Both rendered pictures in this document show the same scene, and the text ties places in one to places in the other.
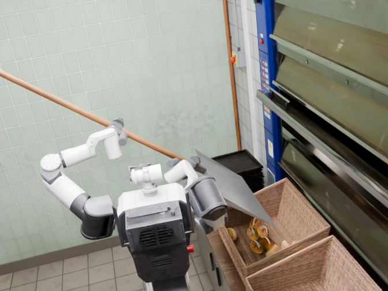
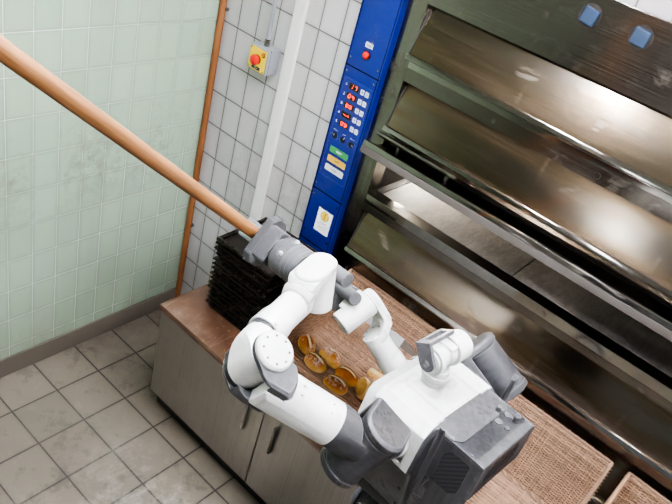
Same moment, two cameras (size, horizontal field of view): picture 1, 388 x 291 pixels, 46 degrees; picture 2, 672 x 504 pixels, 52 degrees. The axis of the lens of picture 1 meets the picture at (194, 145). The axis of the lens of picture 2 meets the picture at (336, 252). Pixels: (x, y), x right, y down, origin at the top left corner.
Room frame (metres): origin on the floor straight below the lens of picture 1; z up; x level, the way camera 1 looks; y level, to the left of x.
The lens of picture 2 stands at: (1.00, 1.22, 2.37)
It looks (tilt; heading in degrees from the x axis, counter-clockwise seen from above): 33 degrees down; 311
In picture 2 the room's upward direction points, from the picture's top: 17 degrees clockwise
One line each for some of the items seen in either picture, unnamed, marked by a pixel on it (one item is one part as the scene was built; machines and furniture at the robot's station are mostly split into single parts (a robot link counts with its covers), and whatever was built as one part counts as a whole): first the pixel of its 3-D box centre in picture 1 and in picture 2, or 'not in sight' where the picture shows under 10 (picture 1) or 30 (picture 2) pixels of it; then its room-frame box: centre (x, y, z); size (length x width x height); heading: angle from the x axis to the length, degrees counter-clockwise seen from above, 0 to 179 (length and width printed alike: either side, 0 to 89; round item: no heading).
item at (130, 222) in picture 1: (157, 230); (434, 440); (1.46, 0.19, 1.27); 0.34 x 0.30 x 0.36; 95
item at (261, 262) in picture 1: (268, 228); (358, 356); (2.10, -0.35, 0.72); 0.56 x 0.49 x 0.28; 10
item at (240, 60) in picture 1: (239, 58); (263, 58); (3.04, -0.39, 1.46); 0.10 x 0.07 x 0.10; 10
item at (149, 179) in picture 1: (148, 177); (444, 355); (1.52, 0.19, 1.47); 0.10 x 0.07 x 0.09; 95
